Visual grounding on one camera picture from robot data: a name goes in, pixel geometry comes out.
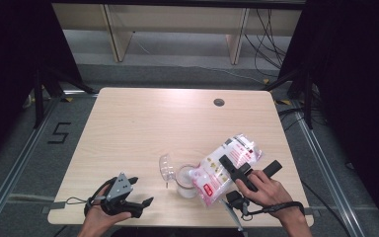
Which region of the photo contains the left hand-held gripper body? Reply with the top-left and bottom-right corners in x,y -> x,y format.
102,172 -> 145,219

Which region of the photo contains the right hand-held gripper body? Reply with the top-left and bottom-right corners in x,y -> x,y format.
221,159 -> 283,232

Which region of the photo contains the red and white spout pouch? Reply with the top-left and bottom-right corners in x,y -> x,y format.
188,132 -> 265,208

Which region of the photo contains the clear glass jar with lid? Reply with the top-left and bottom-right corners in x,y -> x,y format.
158,152 -> 200,199

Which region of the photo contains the person's right hand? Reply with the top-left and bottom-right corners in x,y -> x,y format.
235,169 -> 294,216

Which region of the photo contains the person's left hand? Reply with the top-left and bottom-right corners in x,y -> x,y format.
77,185 -> 132,237

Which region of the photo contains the grey tape piece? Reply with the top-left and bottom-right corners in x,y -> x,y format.
49,200 -> 67,211

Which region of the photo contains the black metal stand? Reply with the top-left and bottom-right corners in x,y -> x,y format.
263,70 -> 314,131
33,65 -> 99,130

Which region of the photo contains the black curtain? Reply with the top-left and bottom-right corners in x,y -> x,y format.
0,0 -> 84,171
277,0 -> 379,236

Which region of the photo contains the light wooden shelf unit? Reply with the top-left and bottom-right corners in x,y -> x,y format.
52,3 -> 304,65

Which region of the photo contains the black wrist strap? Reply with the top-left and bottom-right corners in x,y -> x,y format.
242,200 -> 306,222
66,176 -> 118,216

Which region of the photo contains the black floor cable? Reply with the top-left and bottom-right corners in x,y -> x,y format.
277,107 -> 327,132
300,181 -> 353,237

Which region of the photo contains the aluminium floor rail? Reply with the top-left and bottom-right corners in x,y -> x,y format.
290,100 -> 367,237
0,97 -> 62,231

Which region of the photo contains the bundle of black cables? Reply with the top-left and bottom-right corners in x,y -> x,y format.
244,8 -> 289,79

